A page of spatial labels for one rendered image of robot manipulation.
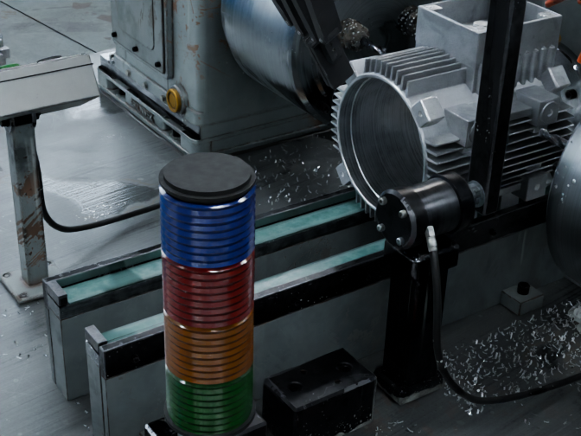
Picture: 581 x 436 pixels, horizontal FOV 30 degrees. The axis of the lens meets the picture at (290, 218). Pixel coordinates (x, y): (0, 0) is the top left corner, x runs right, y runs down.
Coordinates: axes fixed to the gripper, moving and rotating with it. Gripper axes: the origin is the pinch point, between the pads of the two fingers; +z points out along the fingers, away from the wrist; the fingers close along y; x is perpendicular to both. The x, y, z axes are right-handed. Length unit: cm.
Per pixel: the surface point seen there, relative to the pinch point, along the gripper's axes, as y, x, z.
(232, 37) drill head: 30.2, -0.9, 10.6
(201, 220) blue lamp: -38, 27, -27
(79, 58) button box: 18.4, 19.1, -8.1
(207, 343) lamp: -38, 32, -19
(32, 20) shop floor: 324, -21, 140
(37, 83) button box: 17.5, 24.6, -9.5
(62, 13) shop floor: 326, -33, 147
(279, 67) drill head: 18.7, -0.8, 10.9
